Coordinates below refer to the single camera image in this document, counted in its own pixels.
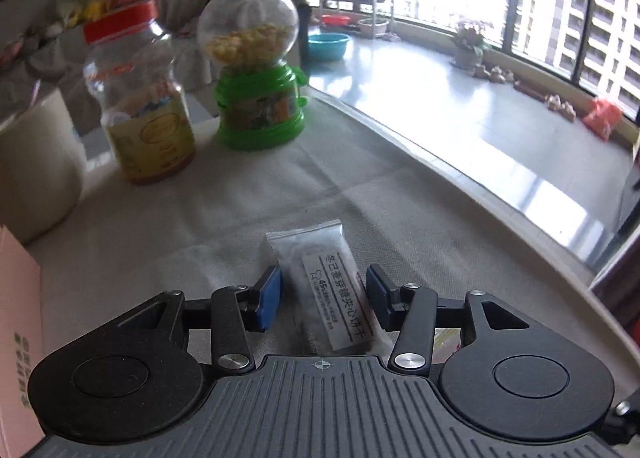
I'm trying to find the orange plastic bag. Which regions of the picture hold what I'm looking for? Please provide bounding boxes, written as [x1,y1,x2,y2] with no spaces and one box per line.
[582,97,626,142]

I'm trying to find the clear biscuit packet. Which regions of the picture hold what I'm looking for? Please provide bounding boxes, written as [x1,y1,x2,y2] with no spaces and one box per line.
[264,219,397,357]

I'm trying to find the potted plant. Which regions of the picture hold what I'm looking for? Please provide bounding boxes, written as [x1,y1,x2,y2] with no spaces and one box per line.
[452,20,494,70]

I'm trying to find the small ceramic figurine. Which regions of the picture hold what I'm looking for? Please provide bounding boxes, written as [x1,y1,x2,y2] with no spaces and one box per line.
[544,94,576,122]
[472,63,516,84]

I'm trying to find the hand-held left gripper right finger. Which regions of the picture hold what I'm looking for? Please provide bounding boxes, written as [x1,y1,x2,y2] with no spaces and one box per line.
[366,263,531,379]

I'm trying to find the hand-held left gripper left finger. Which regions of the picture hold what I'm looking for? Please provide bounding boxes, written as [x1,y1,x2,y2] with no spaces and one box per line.
[117,265,284,373]

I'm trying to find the green candy dispenser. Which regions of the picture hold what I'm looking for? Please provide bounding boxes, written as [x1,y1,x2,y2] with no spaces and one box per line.
[196,0,307,152]

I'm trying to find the grey covered sofa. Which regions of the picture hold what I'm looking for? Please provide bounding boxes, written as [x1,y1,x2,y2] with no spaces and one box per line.
[0,0,312,135]

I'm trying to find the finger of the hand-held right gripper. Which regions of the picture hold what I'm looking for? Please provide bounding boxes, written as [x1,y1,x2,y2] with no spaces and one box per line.
[597,395,640,445]

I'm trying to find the blue plastic basin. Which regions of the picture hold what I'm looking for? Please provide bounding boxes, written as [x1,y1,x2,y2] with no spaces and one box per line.
[307,32,352,62]

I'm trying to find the wooden stick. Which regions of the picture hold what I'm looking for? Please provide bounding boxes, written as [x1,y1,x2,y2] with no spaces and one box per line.
[514,80,546,102]

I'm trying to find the grey flower pot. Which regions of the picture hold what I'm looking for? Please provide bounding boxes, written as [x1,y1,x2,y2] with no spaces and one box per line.
[357,18,390,40]

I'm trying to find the beige oval container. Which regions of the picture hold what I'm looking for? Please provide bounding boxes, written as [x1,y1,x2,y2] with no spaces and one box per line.
[0,87,86,247]

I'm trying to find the black window frame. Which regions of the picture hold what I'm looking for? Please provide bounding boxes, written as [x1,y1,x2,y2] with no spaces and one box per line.
[500,0,640,125]

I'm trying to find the red-lidded clear plastic jar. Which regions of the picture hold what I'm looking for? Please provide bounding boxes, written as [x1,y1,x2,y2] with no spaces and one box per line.
[82,0,197,187]

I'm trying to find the pink cardboard box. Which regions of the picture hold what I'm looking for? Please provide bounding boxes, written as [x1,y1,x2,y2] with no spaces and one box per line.
[0,225,46,458]

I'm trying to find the small yellow snack packet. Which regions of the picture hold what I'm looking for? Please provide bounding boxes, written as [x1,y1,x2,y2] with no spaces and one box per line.
[432,327,469,365]

